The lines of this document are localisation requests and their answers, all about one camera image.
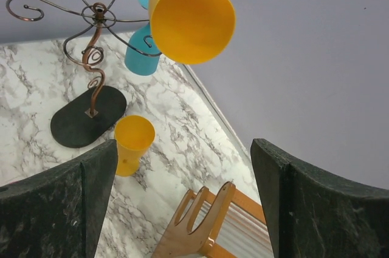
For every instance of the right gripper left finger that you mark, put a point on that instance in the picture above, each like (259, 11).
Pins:
(59, 212)

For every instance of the metal wine glass rack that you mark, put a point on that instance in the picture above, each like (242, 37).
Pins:
(86, 118)

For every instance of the wooden dish rack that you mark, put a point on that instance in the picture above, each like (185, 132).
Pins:
(226, 224)

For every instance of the blue wine glass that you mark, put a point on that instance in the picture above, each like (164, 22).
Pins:
(145, 63)

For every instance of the yellow wine glass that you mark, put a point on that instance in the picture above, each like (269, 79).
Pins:
(134, 136)
(191, 31)

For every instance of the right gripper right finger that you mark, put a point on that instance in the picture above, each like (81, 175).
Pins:
(311, 212)

